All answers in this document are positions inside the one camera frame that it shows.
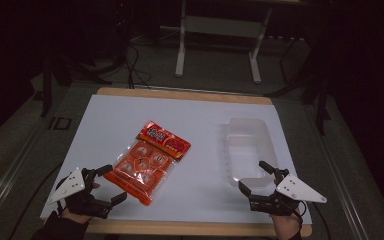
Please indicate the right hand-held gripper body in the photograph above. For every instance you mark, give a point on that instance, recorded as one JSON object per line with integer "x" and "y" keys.
{"x": 290, "y": 193}

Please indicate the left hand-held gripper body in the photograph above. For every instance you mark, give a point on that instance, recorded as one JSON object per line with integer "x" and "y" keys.
{"x": 70, "y": 188}

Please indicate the clear plastic container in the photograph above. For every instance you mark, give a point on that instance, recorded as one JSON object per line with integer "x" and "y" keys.
{"x": 246, "y": 151}

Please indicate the orange snack packet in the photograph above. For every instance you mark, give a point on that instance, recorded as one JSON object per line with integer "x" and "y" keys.
{"x": 146, "y": 163}

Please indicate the person's left hand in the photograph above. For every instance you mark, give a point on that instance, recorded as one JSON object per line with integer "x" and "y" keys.
{"x": 76, "y": 217}

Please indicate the person's right hand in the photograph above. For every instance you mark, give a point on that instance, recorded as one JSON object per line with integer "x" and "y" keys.
{"x": 285, "y": 226}

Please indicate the white table mat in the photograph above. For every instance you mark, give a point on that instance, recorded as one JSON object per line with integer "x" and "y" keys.
{"x": 196, "y": 196}

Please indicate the dark floor socket plate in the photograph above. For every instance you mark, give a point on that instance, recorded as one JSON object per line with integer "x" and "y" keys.
{"x": 60, "y": 123}

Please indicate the white metal stand frame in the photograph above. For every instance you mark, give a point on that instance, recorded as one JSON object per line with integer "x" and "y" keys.
{"x": 220, "y": 26}

